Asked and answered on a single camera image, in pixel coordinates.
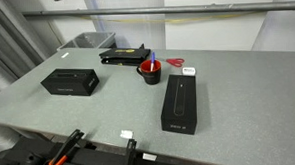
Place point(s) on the white marker blue cap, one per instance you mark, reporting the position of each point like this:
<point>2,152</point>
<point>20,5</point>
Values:
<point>152,60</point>

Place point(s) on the black mug orange inside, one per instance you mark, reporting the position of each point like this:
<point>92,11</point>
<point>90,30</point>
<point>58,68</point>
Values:
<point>152,77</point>

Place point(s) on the flat black box yellow print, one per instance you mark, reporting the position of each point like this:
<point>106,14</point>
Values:
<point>124,55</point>

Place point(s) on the long black product box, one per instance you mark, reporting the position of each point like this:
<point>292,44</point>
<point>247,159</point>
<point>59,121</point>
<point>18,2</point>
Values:
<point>179,104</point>

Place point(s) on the small white printed tin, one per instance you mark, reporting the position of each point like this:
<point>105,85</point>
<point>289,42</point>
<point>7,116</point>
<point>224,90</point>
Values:
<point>188,71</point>

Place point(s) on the white tape piece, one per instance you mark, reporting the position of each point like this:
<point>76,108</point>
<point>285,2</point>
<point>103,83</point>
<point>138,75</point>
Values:
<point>65,55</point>
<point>126,134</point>

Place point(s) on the grey metal pipe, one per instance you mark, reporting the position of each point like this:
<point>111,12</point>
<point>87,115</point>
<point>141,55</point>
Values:
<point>157,10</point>

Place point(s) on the grey plastic bin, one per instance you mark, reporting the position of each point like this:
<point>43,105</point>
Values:
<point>87,41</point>

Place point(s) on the white label sticker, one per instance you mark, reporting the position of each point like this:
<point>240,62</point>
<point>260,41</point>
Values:
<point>149,156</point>

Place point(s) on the wide black product box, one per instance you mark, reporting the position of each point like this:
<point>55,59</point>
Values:
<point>70,82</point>

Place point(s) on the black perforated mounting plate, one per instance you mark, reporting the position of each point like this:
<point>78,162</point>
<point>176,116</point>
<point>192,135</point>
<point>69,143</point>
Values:
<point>91,163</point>

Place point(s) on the grey curtain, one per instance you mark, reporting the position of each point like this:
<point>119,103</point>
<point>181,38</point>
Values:
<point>6,48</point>

